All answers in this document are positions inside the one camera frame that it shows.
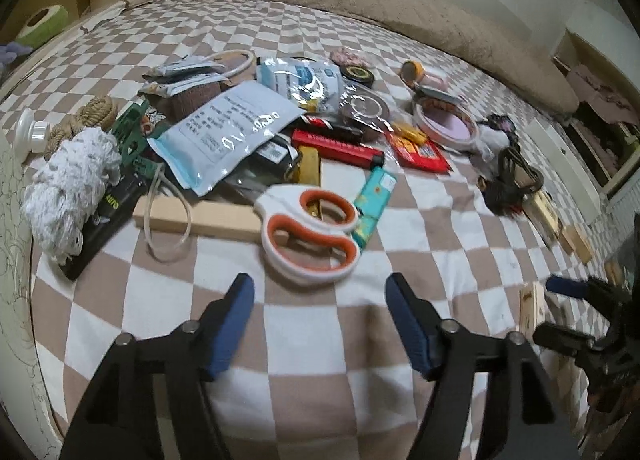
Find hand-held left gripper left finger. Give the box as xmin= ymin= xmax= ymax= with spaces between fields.
xmin=60 ymin=273 xmax=255 ymax=460

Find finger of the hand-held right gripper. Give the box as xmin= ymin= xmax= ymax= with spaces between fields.
xmin=546 ymin=276 xmax=626 ymax=311
xmin=532 ymin=323 xmax=601 ymax=356

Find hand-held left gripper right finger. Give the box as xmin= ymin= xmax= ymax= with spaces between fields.
xmin=385 ymin=273 xmax=581 ymax=460

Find orange and white scissors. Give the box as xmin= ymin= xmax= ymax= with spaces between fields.
xmin=253 ymin=185 xmax=362 ymax=286

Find white rubber loop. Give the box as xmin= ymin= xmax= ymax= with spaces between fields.
xmin=144 ymin=163 xmax=193 ymax=261

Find teal tube packet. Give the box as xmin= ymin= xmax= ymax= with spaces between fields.
xmin=351 ymin=167 xmax=397 ymax=248

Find black utility knife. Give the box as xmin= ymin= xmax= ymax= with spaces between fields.
xmin=65 ymin=175 xmax=151 ymax=281

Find black and white scrunchie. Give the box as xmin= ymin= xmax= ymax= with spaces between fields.
xmin=472 ymin=113 xmax=516 ymax=156

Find red snack packet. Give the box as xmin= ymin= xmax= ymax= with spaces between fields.
xmin=385 ymin=133 xmax=451 ymax=173

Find yellow lighter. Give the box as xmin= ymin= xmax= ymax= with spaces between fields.
xmin=295 ymin=147 xmax=323 ymax=218

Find white face mask packet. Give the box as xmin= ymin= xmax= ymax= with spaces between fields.
xmin=147 ymin=80 xmax=306 ymax=196

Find green clips card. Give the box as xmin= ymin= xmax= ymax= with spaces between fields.
xmin=110 ymin=98 xmax=166 ymax=176

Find brown knit cup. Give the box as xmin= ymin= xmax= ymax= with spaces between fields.
xmin=167 ymin=75 xmax=226 ymax=121

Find yellow capped pink cup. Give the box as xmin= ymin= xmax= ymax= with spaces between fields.
xmin=402 ymin=60 xmax=448 ymax=91

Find black tape roll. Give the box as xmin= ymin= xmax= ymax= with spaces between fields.
xmin=339 ymin=65 xmax=375 ymax=87

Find clear blue plastic bag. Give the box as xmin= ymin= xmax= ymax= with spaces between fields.
xmin=256 ymin=56 xmax=346 ymax=114

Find grey sachet packets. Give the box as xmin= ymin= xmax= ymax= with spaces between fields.
xmin=142 ymin=55 xmax=226 ymax=84

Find pink scrunchie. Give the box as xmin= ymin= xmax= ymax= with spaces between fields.
xmin=331 ymin=47 xmax=368 ymax=66

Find green avocado plush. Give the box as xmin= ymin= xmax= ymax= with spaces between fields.
xmin=12 ymin=5 xmax=68 ymax=48

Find black cable bundle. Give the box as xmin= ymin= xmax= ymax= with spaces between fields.
xmin=480 ymin=147 xmax=543 ymax=216

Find white rope bundle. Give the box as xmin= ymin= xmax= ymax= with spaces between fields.
xmin=21 ymin=130 xmax=123 ymax=261

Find jute rope knot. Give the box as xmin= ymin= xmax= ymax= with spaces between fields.
xmin=47 ymin=95 xmax=117 ymax=158

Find white ring bracelet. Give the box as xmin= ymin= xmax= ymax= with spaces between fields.
xmin=205 ymin=49 xmax=256 ymax=77

